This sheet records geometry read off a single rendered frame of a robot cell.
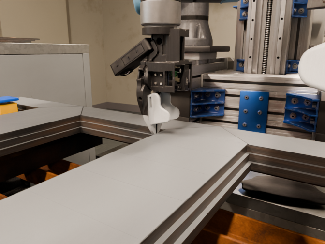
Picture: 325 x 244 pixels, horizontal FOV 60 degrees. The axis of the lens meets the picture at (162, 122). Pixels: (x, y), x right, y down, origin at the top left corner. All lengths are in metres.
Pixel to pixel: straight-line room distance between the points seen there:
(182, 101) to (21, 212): 0.66
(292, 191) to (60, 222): 0.55
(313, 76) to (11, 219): 0.30
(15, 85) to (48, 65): 0.16
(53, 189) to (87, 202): 0.06
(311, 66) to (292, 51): 0.93
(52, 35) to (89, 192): 4.01
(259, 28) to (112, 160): 0.75
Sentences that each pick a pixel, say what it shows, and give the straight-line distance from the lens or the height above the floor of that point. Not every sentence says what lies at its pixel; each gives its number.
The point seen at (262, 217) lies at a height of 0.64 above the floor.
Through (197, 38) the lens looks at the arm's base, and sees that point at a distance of 0.99.
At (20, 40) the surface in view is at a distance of 1.33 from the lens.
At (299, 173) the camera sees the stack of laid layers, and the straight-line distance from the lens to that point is 0.52.
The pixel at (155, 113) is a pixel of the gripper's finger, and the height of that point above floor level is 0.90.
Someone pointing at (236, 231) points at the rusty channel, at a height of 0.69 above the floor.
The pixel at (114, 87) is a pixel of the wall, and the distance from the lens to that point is 5.07.
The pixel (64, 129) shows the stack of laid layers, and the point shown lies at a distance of 0.75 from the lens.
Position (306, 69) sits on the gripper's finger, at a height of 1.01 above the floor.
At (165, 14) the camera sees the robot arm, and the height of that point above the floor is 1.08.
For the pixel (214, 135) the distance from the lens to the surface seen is 0.58.
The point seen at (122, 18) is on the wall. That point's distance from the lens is 4.93.
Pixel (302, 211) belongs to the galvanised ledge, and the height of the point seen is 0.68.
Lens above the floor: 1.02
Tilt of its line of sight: 14 degrees down
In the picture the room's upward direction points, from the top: straight up
